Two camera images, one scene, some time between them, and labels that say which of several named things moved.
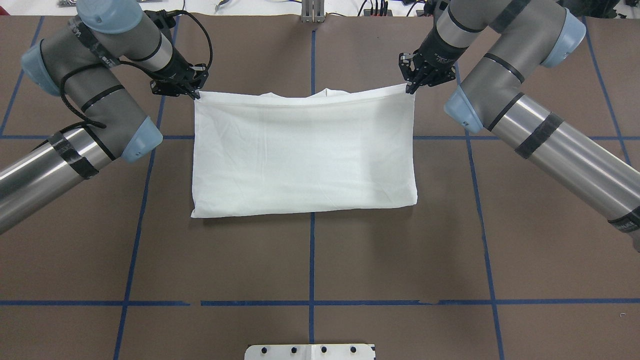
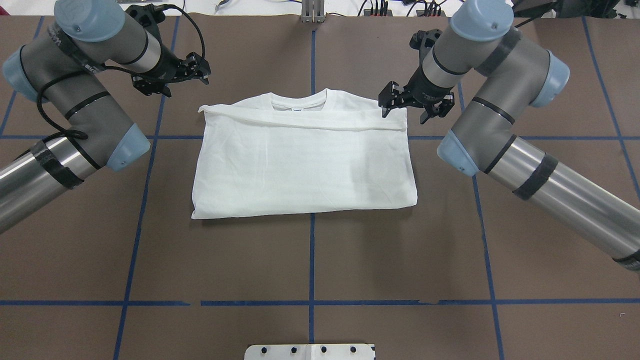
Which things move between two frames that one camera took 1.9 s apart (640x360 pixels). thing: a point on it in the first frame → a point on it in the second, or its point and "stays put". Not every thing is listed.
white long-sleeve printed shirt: x=281 y=152 stays put
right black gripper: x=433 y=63 → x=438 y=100
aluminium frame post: x=313 y=11 stays put
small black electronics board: x=367 y=13 stays put
